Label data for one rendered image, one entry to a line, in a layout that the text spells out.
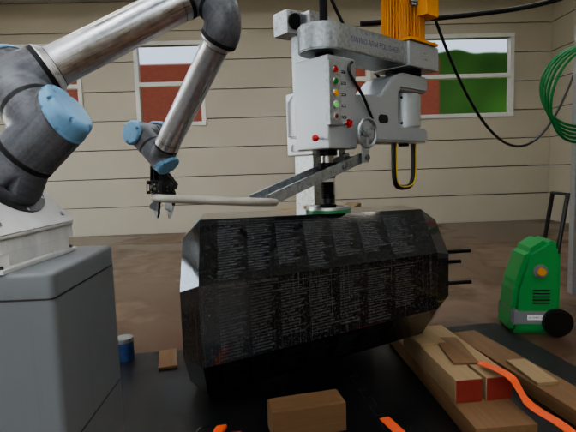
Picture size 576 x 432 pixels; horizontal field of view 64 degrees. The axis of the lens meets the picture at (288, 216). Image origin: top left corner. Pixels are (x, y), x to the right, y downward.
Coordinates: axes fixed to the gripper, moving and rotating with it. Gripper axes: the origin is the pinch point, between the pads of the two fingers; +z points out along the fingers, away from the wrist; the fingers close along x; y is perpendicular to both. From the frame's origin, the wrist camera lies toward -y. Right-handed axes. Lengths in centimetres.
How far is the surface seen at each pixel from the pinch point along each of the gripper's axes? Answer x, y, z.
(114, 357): 14, 48, 40
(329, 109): 59, -40, -47
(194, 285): 12.2, -2.8, 28.4
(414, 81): 91, -103, -71
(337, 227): 62, -46, 6
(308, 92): 47, -47, -56
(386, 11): 75, -102, -110
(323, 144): 55, -44, -32
